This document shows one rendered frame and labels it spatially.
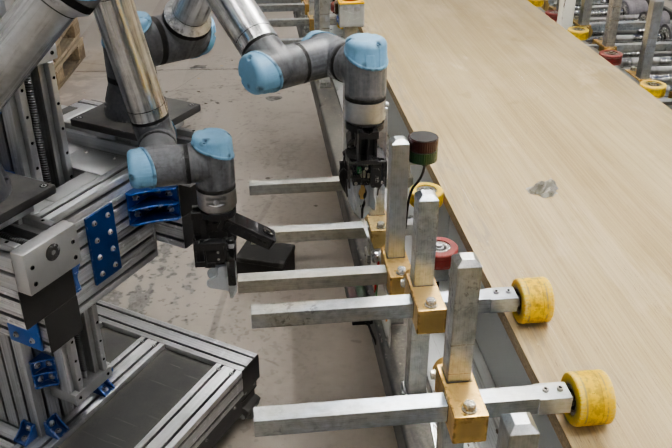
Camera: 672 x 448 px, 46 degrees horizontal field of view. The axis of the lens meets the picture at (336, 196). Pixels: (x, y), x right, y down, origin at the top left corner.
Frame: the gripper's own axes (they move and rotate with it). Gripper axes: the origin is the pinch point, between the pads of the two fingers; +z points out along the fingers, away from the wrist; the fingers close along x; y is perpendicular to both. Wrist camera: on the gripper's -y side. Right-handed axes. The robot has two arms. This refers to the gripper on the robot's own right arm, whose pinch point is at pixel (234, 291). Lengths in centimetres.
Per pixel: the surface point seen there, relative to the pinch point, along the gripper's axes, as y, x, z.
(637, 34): -167, -170, 1
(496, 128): -72, -60, -7
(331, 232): -22.4, -23.5, 1.3
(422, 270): -33.5, 22.7, -17.6
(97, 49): 107, -442, 83
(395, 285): -32.4, 5.0, -2.4
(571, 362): -56, 37, -7
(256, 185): -5.4, -48.5, 0.6
